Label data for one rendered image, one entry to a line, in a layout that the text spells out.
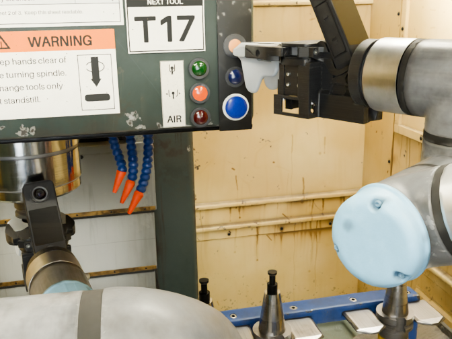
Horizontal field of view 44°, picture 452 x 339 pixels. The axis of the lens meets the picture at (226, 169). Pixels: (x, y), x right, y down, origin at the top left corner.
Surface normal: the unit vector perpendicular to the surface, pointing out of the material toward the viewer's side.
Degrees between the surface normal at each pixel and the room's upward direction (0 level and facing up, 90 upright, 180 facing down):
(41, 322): 18
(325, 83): 90
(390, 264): 89
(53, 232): 58
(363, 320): 0
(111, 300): 3
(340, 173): 90
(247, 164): 90
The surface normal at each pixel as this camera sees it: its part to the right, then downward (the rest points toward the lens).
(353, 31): 0.62, -0.27
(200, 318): 0.61, -0.76
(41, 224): 0.33, -0.29
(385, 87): -0.71, 0.38
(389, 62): -0.66, -0.28
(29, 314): 0.01, -0.90
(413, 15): -0.97, 0.08
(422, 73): -0.72, -0.01
